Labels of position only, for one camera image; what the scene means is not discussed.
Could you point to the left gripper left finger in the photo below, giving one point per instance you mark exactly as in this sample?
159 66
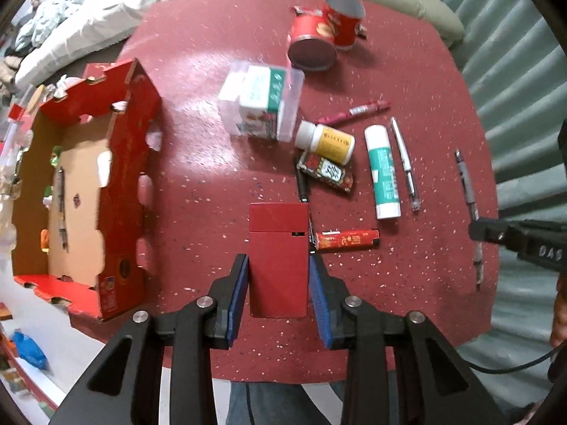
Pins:
122 385

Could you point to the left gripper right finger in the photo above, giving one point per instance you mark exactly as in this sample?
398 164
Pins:
434 384

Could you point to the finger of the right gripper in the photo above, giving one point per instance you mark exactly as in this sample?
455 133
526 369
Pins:
507 234

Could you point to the grey grip gel pen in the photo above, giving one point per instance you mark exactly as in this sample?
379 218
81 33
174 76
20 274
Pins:
470 199

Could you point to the teal white glue stick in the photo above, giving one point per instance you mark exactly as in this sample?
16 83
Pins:
383 175

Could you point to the small red box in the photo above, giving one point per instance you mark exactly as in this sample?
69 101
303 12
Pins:
279 260

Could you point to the clear plastic container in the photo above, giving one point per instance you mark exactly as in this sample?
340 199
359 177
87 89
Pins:
289 109

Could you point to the white silver pen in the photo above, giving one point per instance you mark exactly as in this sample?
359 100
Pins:
414 198

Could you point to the pen inside box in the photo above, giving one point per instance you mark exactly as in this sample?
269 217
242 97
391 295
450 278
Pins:
61 208

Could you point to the red lighter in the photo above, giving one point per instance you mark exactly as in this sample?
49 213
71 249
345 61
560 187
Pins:
335 240

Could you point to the red gel pen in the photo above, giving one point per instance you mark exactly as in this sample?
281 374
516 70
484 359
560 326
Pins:
354 113

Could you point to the yellow label pill bottle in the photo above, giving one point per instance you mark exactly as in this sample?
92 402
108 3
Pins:
326 142

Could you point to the small patterned packet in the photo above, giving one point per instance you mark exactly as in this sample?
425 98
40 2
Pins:
324 170

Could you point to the red cardboard box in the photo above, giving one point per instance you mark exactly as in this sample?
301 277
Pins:
96 131

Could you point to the black marker pen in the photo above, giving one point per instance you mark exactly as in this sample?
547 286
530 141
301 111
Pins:
303 194

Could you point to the red can lying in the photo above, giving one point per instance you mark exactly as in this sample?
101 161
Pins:
311 41

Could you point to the red paper cup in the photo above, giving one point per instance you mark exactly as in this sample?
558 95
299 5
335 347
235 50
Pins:
346 18

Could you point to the green white medicine box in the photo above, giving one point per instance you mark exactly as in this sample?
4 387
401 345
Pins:
257 92

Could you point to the white blanket bed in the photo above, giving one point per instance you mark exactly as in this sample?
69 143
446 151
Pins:
59 32

